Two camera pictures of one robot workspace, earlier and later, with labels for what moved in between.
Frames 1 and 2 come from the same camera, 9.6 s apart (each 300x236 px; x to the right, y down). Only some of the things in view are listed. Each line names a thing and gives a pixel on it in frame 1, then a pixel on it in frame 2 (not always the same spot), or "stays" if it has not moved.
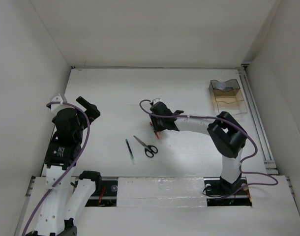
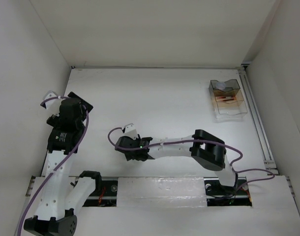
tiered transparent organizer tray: [227, 97] stays
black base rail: [105, 193] stays
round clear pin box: [221, 86] stays
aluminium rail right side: [256, 123] stays
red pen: [156, 132] -> [223, 97]
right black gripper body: [158, 123] -> [129, 157]
